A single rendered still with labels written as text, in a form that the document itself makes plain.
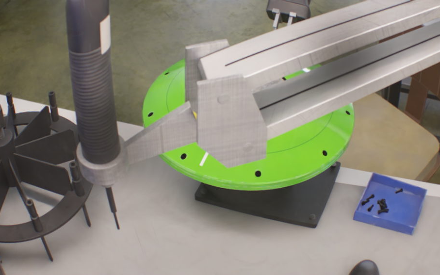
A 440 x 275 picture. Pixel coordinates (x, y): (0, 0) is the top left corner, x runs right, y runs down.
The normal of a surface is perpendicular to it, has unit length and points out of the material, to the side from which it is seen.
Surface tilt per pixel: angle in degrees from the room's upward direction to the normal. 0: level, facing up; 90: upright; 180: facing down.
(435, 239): 0
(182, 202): 0
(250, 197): 90
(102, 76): 90
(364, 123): 0
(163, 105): 23
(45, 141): 86
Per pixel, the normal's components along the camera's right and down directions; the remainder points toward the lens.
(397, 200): 0.00, -0.76
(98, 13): 0.72, 0.44
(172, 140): 0.22, 0.63
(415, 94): -0.73, 0.32
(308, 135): 0.22, -0.53
